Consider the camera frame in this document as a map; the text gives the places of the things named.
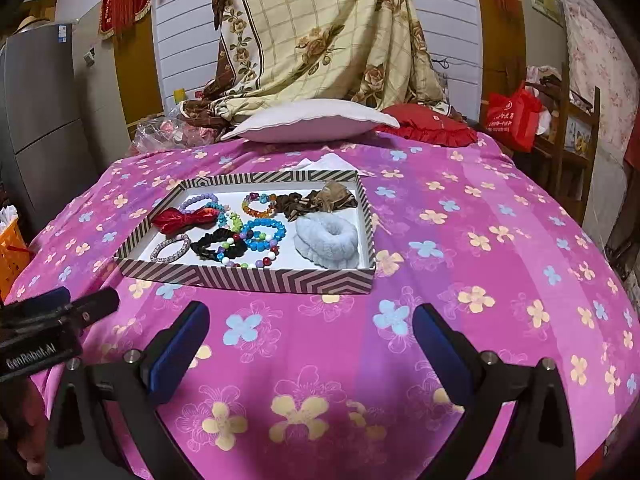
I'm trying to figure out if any turquoise bead bracelet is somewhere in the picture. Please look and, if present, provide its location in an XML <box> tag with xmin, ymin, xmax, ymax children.
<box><xmin>202</xmin><ymin>201</ymin><xmax>232</xmax><ymax>228</ymax></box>

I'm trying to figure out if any striped jewelry box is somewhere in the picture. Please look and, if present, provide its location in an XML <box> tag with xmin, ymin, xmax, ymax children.
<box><xmin>112</xmin><ymin>170</ymin><xmax>377</xmax><ymax>295</ymax></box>

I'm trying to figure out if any white pillow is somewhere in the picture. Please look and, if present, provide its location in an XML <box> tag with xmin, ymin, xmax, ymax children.
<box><xmin>220</xmin><ymin>100</ymin><xmax>401</xmax><ymax>143</ymax></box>

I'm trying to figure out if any multicolour large bead bracelet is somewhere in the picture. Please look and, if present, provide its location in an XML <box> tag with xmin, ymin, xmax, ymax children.
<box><xmin>217</xmin><ymin>240</ymin><xmax>281</xmax><ymax>269</ymax></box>

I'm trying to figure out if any white paper sheet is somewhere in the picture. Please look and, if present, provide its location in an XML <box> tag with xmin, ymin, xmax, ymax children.
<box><xmin>295</xmin><ymin>154</ymin><xmax>361</xmax><ymax>173</ymax></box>

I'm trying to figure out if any grey refrigerator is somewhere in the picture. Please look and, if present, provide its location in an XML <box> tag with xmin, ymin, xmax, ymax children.
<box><xmin>0</xmin><ymin>20</ymin><xmax>113</xmax><ymax>233</ymax></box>

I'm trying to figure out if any beige floral quilt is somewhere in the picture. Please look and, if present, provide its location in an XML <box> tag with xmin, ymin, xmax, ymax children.
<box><xmin>180</xmin><ymin>0</ymin><xmax>451</xmax><ymax>128</ymax></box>

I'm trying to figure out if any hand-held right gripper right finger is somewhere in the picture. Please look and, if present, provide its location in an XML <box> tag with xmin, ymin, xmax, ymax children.
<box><xmin>412</xmin><ymin>302</ymin><xmax>576</xmax><ymax>480</ymax></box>

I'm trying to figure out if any person's left hand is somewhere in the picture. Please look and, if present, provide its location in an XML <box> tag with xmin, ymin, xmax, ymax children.
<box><xmin>0</xmin><ymin>377</ymin><xmax>51</xmax><ymax>480</ymax></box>

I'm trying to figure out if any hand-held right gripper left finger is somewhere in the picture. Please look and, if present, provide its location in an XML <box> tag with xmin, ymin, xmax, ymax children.
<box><xmin>45</xmin><ymin>301</ymin><xmax>211</xmax><ymax>480</ymax></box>

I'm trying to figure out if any pale blue fluffy scrunchie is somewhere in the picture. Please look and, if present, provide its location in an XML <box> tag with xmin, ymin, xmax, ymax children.
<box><xmin>295</xmin><ymin>212</ymin><xmax>362</xmax><ymax>267</ymax></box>

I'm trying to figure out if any wooden chair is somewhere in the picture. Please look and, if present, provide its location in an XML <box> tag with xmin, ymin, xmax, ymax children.
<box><xmin>520</xmin><ymin>62</ymin><xmax>603</xmax><ymax>226</ymax></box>

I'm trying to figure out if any rainbow bead bracelet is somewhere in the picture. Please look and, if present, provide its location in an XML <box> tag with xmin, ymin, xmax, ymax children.
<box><xmin>241</xmin><ymin>191</ymin><xmax>277</xmax><ymax>219</ymax></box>

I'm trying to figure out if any pink floral bed sheet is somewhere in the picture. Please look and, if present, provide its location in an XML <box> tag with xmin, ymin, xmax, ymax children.
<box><xmin>12</xmin><ymin>137</ymin><xmax>636</xmax><ymax>480</ymax></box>

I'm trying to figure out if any orange plastic basket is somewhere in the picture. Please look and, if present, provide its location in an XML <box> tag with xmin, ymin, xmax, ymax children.
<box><xmin>0</xmin><ymin>217</ymin><xmax>32</xmax><ymax>301</ymax></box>

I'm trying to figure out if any black scrunchie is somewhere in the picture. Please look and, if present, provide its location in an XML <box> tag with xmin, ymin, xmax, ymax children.
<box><xmin>190</xmin><ymin>228</ymin><xmax>248</xmax><ymax>261</ymax></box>

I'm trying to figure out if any red shopping bag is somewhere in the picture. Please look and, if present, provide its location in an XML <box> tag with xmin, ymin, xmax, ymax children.
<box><xmin>485</xmin><ymin>82</ymin><xmax>543</xmax><ymax>153</ymax></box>

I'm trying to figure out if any silver rhinestone bracelet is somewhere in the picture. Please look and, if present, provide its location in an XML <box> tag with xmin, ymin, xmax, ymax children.
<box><xmin>150</xmin><ymin>234</ymin><xmax>192</xmax><ymax>263</ymax></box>

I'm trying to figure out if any clear plastic bag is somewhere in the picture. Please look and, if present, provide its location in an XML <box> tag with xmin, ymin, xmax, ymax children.
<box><xmin>129</xmin><ymin>107</ymin><xmax>226</xmax><ymax>156</ymax></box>

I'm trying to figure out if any red ruffled cushion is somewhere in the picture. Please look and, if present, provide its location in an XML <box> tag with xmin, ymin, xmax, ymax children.
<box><xmin>375</xmin><ymin>104</ymin><xmax>480</xmax><ymax>147</ymax></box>

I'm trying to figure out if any pink floral curtain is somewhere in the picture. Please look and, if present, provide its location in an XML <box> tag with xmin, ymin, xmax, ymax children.
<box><xmin>555</xmin><ymin>0</ymin><xmax>640</xmax><ymax>161</ymax></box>

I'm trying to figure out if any pile of clothes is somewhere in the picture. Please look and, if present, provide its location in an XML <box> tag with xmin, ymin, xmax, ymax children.
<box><xmin>525</xmin><ymin>65</ymin><xmax>566</xmax><ymax>97</ymax></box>

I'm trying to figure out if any brown wooden post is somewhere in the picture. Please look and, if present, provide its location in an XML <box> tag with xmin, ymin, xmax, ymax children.
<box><xmin>114</xmin><ymin>10</ymin><xmax>167</xmax><ymax>131</ymax></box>
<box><xmin>472</xmin><ymin>0</ymin><xmax>528</xmax><ymax>111</ymax></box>

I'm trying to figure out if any black wall cable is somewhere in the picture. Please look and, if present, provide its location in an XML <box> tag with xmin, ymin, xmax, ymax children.
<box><xmin>432</xmin><ymin>55</ymin><xmax>481</xmax><ymax>69</ymax></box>

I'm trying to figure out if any blue bead bracelet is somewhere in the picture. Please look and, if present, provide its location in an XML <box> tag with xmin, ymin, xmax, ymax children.
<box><xmin>241</xmin><ymin>217</ymin><xmax>287</xmax><ymax>253</ymax></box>

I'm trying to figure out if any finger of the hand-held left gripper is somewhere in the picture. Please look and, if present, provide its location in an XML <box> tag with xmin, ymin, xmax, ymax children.
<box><xmin>0</xmin><ymin>287</ymin><xmax>71</xmax><ymax>317</ymax></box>
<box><xmin>62</xmin><ymin>287</ymin><xmax>121</xmax><ymax>328</ymax></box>

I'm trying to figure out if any straw hat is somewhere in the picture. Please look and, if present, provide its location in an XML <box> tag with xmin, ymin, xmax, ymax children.
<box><xmin>15</xmin><ymin>15</ymin><xmax>52</xmax><ymax>36</ymax></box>

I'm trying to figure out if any tan organza scrunchie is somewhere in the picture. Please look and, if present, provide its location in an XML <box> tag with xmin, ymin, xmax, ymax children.
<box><xmin>305</xmin><ymin>181</ymin><xmax>358</xmax><ymax>211</ymax></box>

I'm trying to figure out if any brown scrunchie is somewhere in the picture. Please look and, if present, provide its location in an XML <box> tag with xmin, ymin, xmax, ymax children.
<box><xmin>275</xmin><ymin>192</ymin><xmax>313</xmax><ymax>222</ymax></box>

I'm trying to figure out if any red bow hair tie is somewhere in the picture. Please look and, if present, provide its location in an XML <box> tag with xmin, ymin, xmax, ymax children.
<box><xmin>151</xmin><ymin>205</ymin><xmax>217</xmax><ymax>235</ymax></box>

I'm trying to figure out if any lilac bead bracelet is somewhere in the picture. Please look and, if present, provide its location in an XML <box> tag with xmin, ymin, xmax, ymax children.
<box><xmin>179</xmin><ymin>192</ymin><xmax>220</xmax><ymax>213</ymax></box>

